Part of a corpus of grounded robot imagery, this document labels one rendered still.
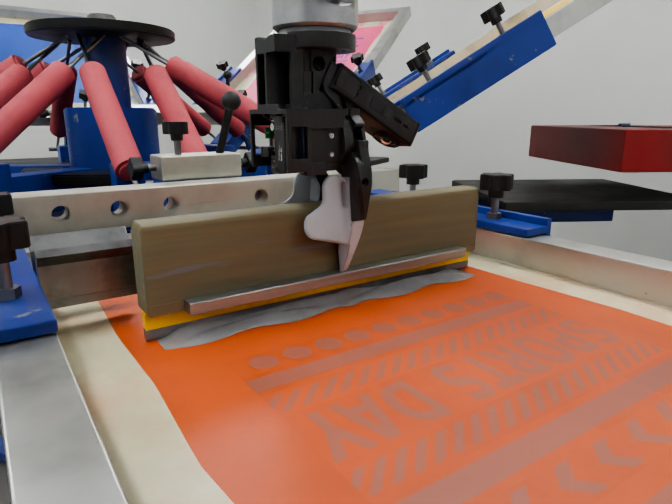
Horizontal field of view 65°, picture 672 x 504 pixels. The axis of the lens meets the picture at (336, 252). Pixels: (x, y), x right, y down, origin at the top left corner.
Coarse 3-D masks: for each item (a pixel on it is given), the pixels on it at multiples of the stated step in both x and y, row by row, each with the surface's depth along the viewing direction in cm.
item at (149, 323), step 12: (468, 252) 64; (432, 264) 60; (444, 264) 62; (384, 276) 57; (324, 288) 52; (336, 288) 53; (264, 300) 49; (276, 300) 49; (144, 312) 43; (180, 312) 44; (216, 312) 46; (228, 312) 47; (144, 324) 43; (156, 324) 43; (168, 324) 44
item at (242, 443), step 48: (240, 336) 44; (288, 336) 44; (192, 384) 37; (240, 384) 37; (192, 432) 31; (240, 432) 31; (288, 432) 31; (240, 480) 27; (288, 480) 27; (336, 480) 27
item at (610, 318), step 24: (432, 288) 57; (456, 288) 57; (480, 288) 57; (504, 288) 57; (528, 288) 57; (384, 312) 50; (408, 312) 50; (576, 312) 50; (600, 312) 50; (624, 312) 50; (648, 336) 44
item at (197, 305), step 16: (416, 256) 56; (432, 256) 57; (448, 256) 58; (464, 256) 60; (336, 272) 50; (352, 272) 51; (368, 272) 52; (384, 272) 53; (240, 288) 46; (256, 288) 46; (272, 288) 46; (288, 288) 47; (304, 288) 48; (192, 304) 42; (208, 304) 43; (224, 304) 44; (240, 304) 45
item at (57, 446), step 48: (480, 240) 70; (528, 240) 63; (624, 288) 55; (48, 336) 36; (0, 384) 29; (48, 384) 29; (48, 432) 25; (96, 432) 25; (48, 480) 22; (96, 480) 22
